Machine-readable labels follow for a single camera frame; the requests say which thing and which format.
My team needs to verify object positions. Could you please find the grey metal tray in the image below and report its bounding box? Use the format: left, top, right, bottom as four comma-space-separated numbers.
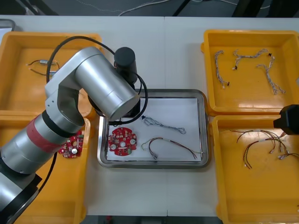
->
0, 19, 17, 33

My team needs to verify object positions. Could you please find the pile of metal solenoids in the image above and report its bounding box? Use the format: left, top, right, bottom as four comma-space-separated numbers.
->
27, 59, 62, 77

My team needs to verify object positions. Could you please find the red-black green-yellow wire harness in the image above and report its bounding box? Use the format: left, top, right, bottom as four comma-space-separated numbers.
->
141, 137, 204, 161

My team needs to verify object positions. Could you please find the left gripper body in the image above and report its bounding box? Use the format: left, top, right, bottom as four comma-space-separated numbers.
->
126, 97, 142, 118

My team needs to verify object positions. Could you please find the yellow-orange plastic bin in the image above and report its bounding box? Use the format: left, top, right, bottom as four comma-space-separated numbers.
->
209, 114, 299, 224
0, 31, 103, 117
200, 29, 299, 117
0, 111, 95, 224

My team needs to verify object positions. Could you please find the steel tray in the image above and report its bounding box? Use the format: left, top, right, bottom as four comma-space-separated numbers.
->
97, 88, 210, 170

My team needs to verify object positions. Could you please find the black frame bar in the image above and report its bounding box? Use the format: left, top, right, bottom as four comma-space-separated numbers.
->
172, 0, 192, 17

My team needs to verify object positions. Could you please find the round red circuit board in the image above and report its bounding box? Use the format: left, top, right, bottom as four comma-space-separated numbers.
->
58, 130, 85, 160
107, 126, 139, 156

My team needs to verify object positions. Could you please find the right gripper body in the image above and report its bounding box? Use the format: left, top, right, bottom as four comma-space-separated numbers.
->
280, 104, 299, 135

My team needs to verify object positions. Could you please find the blue-white twisted wire harness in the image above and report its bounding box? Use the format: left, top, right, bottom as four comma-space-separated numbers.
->
141, 114, 187, 135
214, 49, 231, 89
233, 48, 273, 70
255, 56, 287, 96

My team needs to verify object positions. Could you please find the white floor cable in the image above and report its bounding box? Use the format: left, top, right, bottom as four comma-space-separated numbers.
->
118, 0, 173, 17

